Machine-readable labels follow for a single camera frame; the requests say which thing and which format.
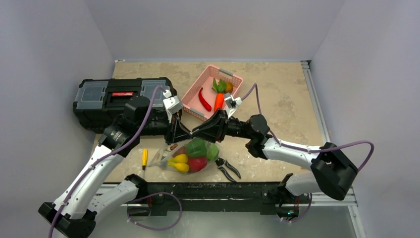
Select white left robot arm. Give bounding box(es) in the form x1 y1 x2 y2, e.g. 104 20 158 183
39 96 190 238

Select red apple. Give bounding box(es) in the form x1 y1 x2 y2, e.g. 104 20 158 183
188 157 208 173

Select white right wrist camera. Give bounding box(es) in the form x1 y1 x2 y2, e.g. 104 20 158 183
223 93 242 118

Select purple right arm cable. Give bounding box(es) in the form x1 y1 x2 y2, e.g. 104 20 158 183
241 83 375 224

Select clear dotted zip top bag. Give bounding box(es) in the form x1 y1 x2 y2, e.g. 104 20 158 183
149 138 220 174

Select black handled pliers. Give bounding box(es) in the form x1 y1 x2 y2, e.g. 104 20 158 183
215 157 241 183

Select yellow banana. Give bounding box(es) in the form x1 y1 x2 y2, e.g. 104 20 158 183
168 154 188 164

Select green striped watermelon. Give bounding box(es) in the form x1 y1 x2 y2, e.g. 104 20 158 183
206 144 219 162

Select red chili pepper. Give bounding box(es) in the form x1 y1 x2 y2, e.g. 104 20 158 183
198 87 212 112

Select purple grape bunch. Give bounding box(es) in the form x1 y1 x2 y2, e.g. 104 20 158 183
170 144 187 157

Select black plastic toolbox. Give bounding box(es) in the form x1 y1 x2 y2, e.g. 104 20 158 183
73 77 177 134

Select brown kiwi fruit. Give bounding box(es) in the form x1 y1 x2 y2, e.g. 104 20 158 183
224 81 233 94

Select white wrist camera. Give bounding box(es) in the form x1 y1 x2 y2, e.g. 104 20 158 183
223 93 242 118
162 89 183 123

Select yellow handled screwdriver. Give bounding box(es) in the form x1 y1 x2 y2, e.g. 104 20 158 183
142 149 148 171

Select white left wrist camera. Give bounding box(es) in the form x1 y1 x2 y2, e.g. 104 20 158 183
162 89 183 123

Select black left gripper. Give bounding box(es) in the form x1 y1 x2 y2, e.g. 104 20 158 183
137 108 193 144

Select green bell pepper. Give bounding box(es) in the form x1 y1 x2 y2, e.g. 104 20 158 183
185 138 207 158

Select orange carrot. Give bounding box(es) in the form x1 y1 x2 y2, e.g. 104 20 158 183
213 93 224 112

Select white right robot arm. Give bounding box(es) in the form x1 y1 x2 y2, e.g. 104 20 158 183
192 110 359 202

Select pink perforated plastic basket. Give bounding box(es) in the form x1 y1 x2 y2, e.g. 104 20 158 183
182 64 243 121

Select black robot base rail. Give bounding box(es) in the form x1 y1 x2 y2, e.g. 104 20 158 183
126 175 310 218

